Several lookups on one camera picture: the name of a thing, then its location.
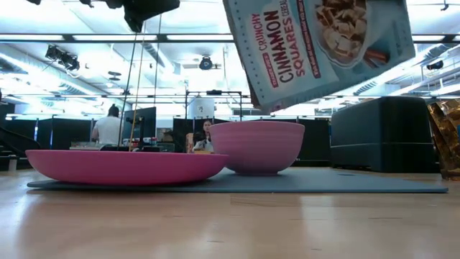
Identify light pink bowl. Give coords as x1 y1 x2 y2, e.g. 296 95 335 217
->
208 120 306 176

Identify magenta plate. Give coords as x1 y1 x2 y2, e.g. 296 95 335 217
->
25 149 229 186

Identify cinnamon squares cereal box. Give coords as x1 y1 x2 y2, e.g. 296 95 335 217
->
222 0 417 114

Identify person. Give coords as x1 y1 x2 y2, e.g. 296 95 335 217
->
192 119 215 154
91 104 124 147

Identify black monitor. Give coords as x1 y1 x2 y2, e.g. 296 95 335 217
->
122 106 157 141

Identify blue placemat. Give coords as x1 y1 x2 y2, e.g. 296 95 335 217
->
27 166 449 194

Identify black toaster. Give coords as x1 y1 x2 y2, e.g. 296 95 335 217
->
330 96 436 173

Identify amber drinking glass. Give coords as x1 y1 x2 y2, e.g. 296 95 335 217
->
426 99 460 181

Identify black metal stand frame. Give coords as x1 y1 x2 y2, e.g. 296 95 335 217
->
184 89 243 122

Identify black overhead camera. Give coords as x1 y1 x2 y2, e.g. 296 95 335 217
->
198 55 213 71

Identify hanging cables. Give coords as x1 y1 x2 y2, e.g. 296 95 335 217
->
118 14 163 148

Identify black overhead frame beam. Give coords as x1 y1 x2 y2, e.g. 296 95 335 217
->
0 33 460 44

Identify black ceiling camera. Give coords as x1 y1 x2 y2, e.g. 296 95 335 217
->
45 45 81 72

